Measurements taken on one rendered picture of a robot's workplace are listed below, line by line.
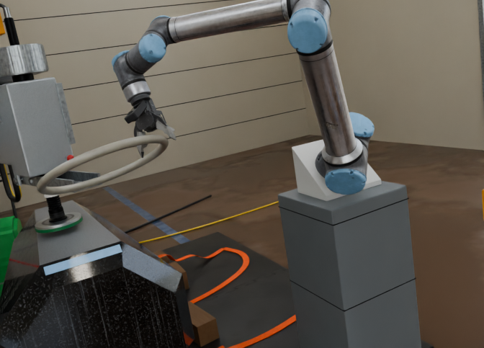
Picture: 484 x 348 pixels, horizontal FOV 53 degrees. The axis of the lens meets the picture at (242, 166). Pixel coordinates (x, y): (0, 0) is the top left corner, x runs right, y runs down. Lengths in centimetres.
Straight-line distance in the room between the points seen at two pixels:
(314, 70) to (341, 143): 31
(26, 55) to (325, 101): 133
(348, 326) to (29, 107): 164
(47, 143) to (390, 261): 159
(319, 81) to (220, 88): 659
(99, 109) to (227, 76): 218
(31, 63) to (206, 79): 587
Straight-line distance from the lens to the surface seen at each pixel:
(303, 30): 148
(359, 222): 200
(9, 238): 409
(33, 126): 234
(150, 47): 170
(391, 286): 221
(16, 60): 233
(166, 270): 221
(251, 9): 167
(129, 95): 176
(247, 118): 835
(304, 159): 212
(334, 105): 164
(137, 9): 778
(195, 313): 287
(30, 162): 234
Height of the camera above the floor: 144
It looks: 12 degrees down
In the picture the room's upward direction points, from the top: 9 degrees counter-clockwise
